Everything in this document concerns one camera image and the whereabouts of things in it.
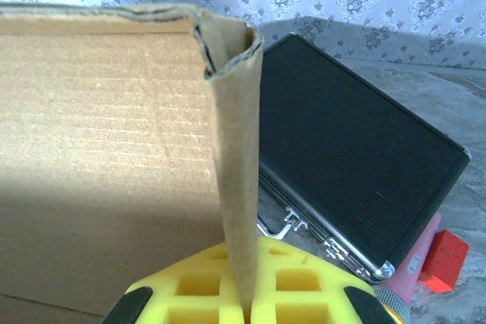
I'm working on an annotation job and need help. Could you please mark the red block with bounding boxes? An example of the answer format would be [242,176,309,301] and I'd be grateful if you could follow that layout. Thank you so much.
[417,229,471,294]

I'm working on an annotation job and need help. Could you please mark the black case with metal latches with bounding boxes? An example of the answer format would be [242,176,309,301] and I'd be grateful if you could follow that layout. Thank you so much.
[257,33,472,284]

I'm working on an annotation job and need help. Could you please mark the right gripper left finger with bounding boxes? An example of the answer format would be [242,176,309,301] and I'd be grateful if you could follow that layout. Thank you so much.
[100,241,245,324]

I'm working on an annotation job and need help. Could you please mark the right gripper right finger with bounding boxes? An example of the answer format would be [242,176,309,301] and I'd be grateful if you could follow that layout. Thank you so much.
[251,235,400,324]

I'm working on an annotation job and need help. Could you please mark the brown cardboard box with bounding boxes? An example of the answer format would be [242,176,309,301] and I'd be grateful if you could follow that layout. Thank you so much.
[0,3,266,324]

